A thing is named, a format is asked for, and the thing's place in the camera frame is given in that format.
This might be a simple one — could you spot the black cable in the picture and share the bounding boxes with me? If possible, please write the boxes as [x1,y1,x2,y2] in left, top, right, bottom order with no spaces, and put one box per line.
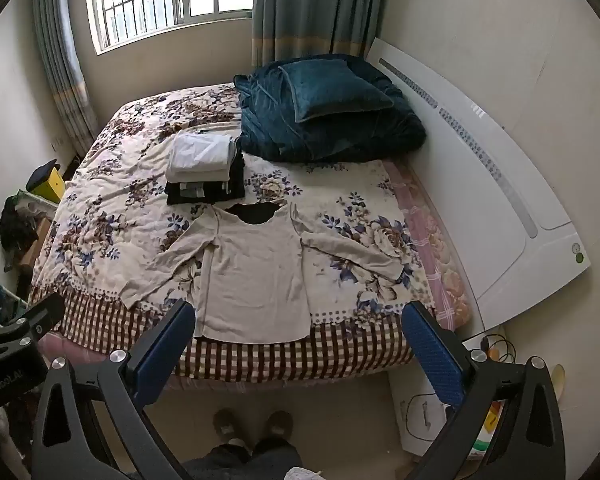
[464,329,517,367]

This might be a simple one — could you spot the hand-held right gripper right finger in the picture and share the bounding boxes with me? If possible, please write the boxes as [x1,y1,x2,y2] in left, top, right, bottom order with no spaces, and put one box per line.
[401,301,567,480]

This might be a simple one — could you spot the narrow blue-grey curtain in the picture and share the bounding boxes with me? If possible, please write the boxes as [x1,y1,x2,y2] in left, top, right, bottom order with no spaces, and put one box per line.
[30,0,101,157]

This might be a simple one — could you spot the teal quilt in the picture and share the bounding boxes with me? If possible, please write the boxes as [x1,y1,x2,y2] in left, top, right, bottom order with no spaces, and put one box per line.
[233,53,427,163]

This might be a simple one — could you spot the teal wire rack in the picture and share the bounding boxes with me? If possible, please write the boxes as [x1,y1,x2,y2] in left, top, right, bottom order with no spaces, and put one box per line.
[0,267,31,333]

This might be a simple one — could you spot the black folded clothes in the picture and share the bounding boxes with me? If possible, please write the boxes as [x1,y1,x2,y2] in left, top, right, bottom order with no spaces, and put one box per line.
[165,150,247,207]

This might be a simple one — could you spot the beige long-sleeve shirt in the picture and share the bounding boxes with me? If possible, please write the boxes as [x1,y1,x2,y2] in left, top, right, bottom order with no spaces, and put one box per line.
[121,202,406,345]

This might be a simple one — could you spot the teal pillow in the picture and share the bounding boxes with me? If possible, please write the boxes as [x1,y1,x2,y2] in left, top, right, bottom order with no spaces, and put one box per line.
[278,58,395,124]

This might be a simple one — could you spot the colourful packet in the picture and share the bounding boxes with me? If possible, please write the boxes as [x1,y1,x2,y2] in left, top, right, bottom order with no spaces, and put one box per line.
[471,399,507,462]

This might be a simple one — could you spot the brown cardboard box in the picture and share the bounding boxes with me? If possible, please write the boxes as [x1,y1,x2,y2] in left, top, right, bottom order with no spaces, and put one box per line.
[20,216,52,267]

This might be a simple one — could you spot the brown slipper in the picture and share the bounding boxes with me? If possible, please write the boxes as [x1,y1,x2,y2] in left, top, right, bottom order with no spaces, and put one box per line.
[263,410,295,449]
[213,408,239,449]

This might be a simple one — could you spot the wide blue-grey curtain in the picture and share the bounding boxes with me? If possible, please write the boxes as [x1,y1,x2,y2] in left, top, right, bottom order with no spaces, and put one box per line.
[251,0,389,69]

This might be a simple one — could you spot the floral blanket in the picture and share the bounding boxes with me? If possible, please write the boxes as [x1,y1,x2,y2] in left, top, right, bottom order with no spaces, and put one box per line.
[30,82,437,382]

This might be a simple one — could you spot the pink bed sheet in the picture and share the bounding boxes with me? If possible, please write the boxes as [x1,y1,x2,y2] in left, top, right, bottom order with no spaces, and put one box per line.
[382,159,474,333]

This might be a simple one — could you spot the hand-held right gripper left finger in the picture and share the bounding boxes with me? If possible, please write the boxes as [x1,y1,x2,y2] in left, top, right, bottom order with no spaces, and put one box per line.
[30,299,197,480]

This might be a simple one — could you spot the white cardboard box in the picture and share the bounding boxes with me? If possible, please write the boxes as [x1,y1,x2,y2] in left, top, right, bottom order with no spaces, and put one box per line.
[389,369,462,457]

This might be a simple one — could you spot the black bag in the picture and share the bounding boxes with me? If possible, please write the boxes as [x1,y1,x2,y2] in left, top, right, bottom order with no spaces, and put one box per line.
[0,195,39,267]

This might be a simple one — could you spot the white headboard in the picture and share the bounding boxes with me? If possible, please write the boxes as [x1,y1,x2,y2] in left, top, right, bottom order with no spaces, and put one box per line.
[365,37,592,332]

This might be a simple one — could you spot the person's dark trousers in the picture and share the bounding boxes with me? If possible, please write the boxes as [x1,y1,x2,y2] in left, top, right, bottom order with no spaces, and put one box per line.
[180,437,306,480]

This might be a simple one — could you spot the white folded garment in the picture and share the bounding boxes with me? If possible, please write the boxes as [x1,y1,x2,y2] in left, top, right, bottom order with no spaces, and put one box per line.
[166,130,236,183]

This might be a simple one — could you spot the yellow box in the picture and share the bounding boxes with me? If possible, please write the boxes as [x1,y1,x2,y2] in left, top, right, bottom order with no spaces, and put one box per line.
[34,167,65,205]

